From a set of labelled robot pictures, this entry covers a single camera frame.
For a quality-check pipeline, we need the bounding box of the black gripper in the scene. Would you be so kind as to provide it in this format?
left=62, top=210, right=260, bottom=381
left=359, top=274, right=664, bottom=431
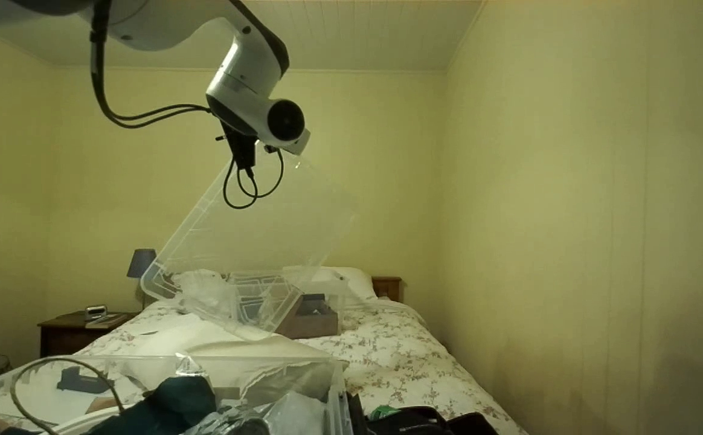
left=216, top=104, right=259, bottom=150

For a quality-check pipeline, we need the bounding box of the clear plastic box lid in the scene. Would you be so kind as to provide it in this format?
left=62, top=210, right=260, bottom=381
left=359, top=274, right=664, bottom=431
left=137, top=150, right=362, bottom=306

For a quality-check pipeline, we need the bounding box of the dark grey box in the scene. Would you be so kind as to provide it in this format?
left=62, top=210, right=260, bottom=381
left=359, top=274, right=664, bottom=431
left=273, top=293, right=343, bottom=340

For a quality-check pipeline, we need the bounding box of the grey lamp shade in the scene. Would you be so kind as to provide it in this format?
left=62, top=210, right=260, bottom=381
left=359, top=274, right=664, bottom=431
left=125, top=246, right=158, bottom=283

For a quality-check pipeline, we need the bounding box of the small clear plastic bin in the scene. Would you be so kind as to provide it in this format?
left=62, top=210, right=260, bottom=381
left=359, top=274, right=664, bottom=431
left=170, top=266, right=354, bottom=344

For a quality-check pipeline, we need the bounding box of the wooden headboard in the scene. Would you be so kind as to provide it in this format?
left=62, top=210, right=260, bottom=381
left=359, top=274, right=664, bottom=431
left=367, top=274, right=408, bottom=305

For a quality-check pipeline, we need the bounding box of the dark wooden nightstand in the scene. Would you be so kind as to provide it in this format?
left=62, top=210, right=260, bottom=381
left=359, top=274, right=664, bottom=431
left=35, top=306, right=139, bottom=359

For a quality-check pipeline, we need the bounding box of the bed with floral sheet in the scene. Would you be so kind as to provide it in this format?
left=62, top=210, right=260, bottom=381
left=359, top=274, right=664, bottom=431
left=0, top=266, right=530, bottom=435

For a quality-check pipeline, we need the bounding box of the dark teal cloth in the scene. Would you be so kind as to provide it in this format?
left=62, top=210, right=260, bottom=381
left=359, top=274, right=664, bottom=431
left=93, top=374, right=219, bottom=435

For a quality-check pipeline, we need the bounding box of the grey cloth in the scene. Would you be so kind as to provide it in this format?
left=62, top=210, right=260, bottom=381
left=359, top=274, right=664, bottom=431
left=259, top=387, right=331, bottom=435

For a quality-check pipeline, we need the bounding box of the black bag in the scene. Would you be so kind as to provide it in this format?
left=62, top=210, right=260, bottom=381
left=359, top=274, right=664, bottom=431
left=347, top=404, right=501, bottom=435

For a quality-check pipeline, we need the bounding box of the thin black camera cable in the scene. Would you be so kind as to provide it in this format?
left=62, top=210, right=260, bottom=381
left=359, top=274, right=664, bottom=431
left=219, top=148, right=288, bottom=213

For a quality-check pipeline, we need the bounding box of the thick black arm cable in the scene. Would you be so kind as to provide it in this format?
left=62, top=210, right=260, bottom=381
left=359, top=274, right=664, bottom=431
left=85, top=0, right=216, bottom=132

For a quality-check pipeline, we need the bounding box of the grey coiled hose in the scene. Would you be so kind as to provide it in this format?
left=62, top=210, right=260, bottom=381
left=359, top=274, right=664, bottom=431
left=6, top=356, right=125, bottom=435

